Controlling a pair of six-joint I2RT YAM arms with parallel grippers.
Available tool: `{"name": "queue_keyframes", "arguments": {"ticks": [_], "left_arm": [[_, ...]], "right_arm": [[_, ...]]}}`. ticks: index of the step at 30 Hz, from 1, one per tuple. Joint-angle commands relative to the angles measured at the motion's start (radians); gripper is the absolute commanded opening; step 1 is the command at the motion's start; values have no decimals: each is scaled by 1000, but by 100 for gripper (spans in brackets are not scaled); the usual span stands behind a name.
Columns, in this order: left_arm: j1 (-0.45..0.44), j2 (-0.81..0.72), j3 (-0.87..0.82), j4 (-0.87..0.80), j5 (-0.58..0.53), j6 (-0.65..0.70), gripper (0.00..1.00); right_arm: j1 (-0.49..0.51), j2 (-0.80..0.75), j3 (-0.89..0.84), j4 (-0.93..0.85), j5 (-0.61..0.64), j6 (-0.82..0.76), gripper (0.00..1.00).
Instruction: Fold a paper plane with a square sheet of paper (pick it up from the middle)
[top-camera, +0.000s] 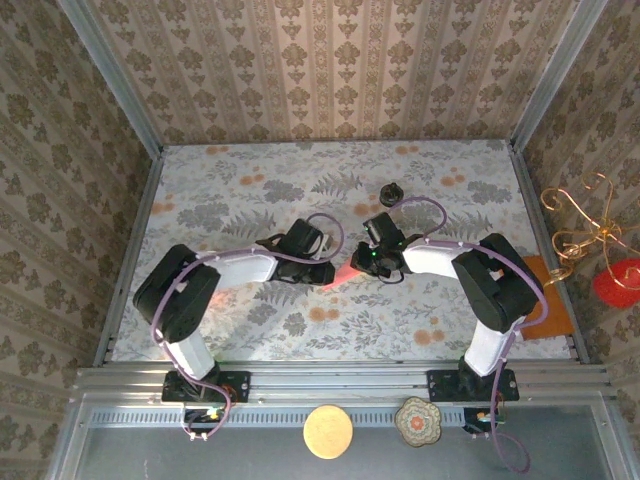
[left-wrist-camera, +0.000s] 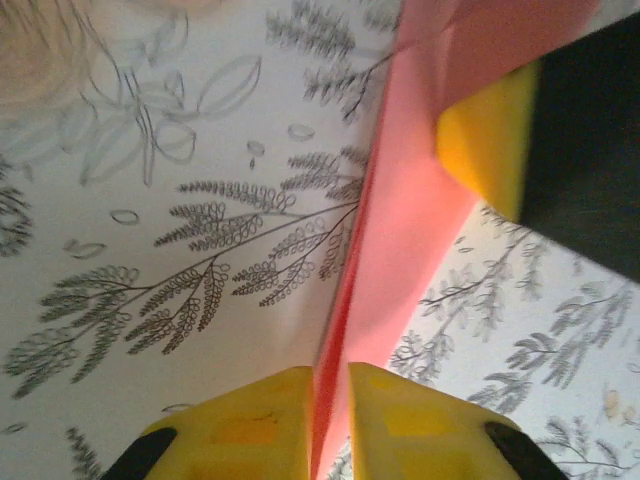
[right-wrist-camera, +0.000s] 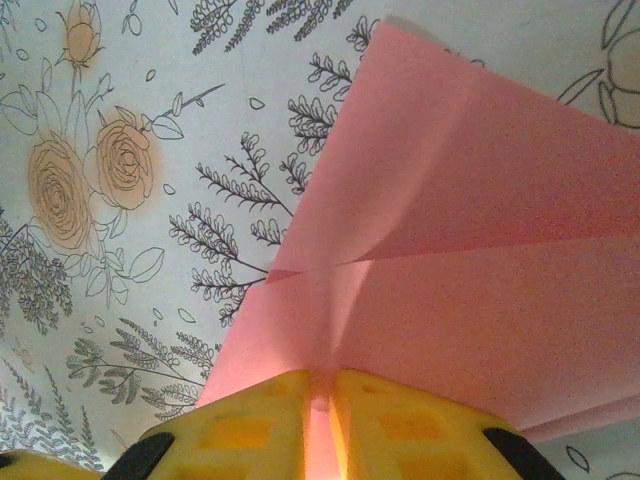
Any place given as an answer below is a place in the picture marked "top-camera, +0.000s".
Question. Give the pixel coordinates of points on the patterned flower-shaped coaster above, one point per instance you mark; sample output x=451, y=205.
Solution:
x=418, y=421

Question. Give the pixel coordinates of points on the small black round object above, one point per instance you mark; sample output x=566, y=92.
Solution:
x=391, y=194

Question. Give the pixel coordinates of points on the aluminium side rail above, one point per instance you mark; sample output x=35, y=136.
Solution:
x=550, y=240
x=131, y=240

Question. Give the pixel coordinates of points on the aluminium front rail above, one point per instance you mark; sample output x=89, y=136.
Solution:
x=340, y=380

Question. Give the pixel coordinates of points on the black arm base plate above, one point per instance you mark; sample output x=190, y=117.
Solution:
x=235, y=387
x=442, y=387

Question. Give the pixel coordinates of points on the red ball ornament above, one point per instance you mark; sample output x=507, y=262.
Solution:
x=617, y=285

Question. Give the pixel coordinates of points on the orange rectangular mat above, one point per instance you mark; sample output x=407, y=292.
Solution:
x=555, y=310

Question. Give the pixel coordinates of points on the pink square paper sheet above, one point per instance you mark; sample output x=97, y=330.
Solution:
x=341, y=277

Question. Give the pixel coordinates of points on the aluminium frame post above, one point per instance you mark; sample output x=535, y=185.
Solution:
x=110, y=75
x=555, y=75

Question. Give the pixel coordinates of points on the small black controller board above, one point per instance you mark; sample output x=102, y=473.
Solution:
x=202, y=417
x=482, y=419

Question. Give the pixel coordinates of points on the round cork coaster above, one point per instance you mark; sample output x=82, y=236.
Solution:
x=327, y=431

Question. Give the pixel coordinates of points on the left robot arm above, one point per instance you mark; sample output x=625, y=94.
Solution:
x=175, y=295

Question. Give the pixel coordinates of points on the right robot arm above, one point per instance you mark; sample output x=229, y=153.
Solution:
x=500, y=290

